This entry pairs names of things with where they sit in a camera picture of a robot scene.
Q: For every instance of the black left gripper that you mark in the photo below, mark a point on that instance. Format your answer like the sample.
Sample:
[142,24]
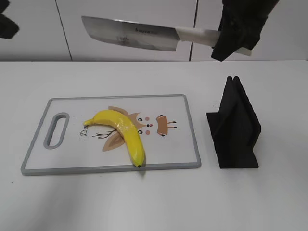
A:
[8,28]

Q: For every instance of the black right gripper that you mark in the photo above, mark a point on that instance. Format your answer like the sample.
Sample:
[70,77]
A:
[241,24]

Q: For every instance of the white-handled cleaver knife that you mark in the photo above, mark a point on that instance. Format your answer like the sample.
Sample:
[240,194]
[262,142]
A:
[146,36]

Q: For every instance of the yellow plastic banana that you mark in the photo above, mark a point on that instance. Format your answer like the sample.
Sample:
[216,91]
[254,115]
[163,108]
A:
[127,130]

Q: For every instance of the black knife stand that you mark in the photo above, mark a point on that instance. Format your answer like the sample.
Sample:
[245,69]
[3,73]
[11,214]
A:
[235,128]

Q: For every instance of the white grey-rimmed cutting board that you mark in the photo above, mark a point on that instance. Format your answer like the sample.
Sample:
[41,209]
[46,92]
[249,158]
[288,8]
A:
[63,145]

